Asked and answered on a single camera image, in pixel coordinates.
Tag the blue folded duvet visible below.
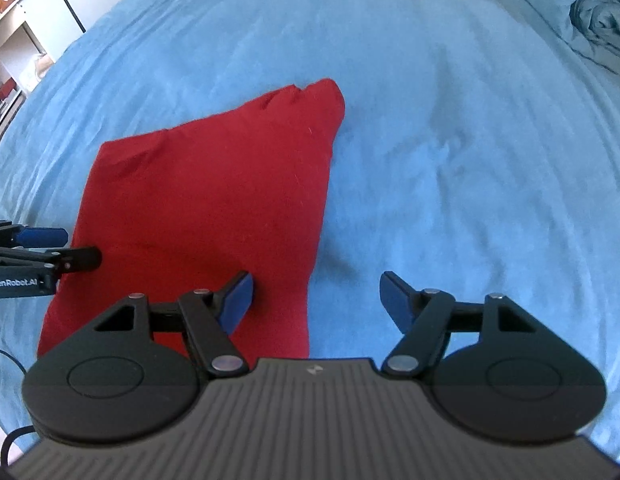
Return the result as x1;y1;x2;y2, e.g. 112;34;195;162
476;0;620;87

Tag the black cable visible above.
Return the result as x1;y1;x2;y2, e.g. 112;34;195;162
0;345;38;467

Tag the red long-sleeved sweater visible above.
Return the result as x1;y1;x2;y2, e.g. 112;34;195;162
37;78;347;360

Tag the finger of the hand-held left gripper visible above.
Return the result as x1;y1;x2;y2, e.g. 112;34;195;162
0;245;102;276
0;220;69;250

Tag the blue bedsheet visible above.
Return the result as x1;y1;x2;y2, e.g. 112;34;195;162
0;0;620;461

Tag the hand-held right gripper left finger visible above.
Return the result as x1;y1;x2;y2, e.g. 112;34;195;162
90;270;255;377

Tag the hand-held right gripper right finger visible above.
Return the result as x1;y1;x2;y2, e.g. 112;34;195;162
380;270;541;377

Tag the white shelf unit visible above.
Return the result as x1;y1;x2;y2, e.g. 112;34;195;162
0;0;56;157

